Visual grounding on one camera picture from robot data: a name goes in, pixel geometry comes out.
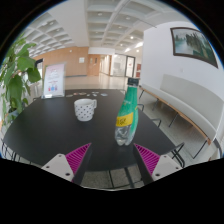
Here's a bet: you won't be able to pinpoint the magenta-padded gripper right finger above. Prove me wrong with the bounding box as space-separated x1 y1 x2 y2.
132 143 183 186

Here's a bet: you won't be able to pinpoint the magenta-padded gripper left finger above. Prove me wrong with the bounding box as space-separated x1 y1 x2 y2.
41 142 94 186

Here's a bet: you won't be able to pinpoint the green-labelled clear drink bottle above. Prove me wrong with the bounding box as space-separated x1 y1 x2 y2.
114 78 139 147

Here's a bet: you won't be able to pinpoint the black metal chairs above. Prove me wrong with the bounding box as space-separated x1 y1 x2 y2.
136 103 186 168

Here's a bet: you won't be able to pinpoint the white polka-dot mug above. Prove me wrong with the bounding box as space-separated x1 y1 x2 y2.
73 98 98 122

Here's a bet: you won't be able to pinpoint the long white bench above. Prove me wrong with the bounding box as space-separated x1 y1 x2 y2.
138 73 224 159

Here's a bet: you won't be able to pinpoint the clear acrylic sign stand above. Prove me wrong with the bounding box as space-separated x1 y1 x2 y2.
41 63 67 100

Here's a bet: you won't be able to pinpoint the green leafy potted plant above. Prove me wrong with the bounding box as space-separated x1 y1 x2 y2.
0 38 43 134

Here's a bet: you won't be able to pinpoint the dark-framed glass door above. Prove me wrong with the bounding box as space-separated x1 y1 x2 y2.
125 55 136 78

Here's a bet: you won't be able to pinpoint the dark-framed landscape painting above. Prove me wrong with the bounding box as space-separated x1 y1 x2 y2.
170 26 219 69

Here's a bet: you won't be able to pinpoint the recessed ceiling lights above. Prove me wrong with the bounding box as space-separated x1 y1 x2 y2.
39 11 144 54

